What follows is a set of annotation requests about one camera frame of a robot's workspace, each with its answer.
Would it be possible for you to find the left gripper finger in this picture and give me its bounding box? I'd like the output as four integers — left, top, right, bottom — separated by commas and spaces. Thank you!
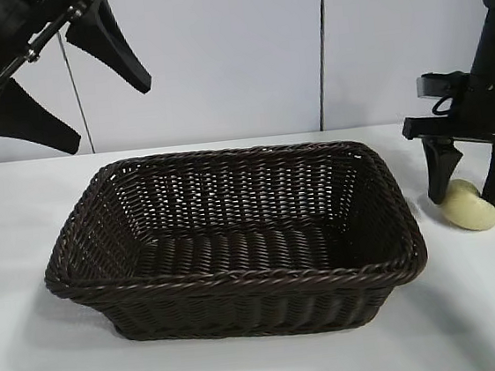
0, 70, 84, 165
61, 0, 155, 103

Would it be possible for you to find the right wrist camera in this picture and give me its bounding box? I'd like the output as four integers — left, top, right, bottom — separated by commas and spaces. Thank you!
415, 68, 472, 101

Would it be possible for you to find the black right camera cable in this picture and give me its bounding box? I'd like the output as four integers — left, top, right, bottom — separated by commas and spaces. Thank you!
431, 93, 457, 117

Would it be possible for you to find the dark brown wicker basket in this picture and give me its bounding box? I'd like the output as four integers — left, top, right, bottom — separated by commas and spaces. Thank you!
32, 126, 435, 361

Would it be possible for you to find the pale yellow egg yolk pastry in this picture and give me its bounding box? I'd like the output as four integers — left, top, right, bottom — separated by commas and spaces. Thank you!
437, 175, 495, 235

